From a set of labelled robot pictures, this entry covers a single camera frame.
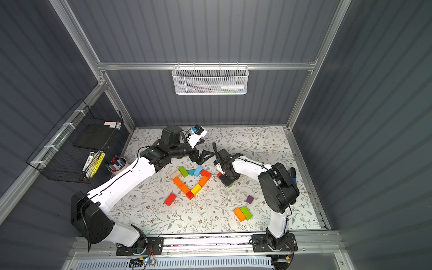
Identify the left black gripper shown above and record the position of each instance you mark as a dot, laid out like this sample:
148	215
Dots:
195	153

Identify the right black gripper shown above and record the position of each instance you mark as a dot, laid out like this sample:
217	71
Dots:
224	162

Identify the light blue block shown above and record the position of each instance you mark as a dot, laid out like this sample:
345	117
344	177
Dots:
197	171

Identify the teal triangle block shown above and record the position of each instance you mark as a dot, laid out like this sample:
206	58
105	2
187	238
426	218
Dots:
190	172

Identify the beige wooden block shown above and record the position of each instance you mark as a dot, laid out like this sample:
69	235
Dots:
176	174

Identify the yellow block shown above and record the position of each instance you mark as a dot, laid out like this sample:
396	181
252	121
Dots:
196	189

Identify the orange block bottom pair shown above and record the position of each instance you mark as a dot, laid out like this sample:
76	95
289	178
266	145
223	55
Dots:
239	214

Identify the orange block low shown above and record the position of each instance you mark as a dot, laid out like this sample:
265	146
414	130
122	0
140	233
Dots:
184	189

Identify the green block bottom pair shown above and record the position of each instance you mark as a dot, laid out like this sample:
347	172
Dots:
246	213

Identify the red small block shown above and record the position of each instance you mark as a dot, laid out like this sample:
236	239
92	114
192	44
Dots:
190	195

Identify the red long block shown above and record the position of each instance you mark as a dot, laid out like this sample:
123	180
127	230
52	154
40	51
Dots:
170	199

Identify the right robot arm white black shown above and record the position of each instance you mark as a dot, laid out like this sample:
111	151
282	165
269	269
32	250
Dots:
278	187

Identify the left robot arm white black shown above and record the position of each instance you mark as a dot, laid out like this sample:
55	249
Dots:
89	210

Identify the purple small block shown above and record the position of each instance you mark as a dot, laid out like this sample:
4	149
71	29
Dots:
249	199

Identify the blue stapler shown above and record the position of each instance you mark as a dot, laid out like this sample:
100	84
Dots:
293	174

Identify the pink pen cup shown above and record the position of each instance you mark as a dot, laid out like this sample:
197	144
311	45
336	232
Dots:
116	165

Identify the black notebook in basket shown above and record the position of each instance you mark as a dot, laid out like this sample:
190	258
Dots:
95	137

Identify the yellow highlighter pack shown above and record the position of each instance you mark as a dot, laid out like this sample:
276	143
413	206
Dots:
95	164

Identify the small circuit board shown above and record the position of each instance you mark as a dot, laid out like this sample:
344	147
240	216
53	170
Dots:
140	263

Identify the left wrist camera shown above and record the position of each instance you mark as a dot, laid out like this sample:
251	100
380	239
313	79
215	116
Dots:
197	133

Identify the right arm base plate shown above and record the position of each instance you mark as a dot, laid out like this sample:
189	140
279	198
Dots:
262	243

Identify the white wire mesh basket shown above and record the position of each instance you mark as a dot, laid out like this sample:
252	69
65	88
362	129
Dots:
208	82

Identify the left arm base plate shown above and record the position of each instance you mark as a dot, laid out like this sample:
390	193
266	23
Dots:
143	247

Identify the black wire mesh basket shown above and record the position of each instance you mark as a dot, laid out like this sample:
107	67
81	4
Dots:
77	150

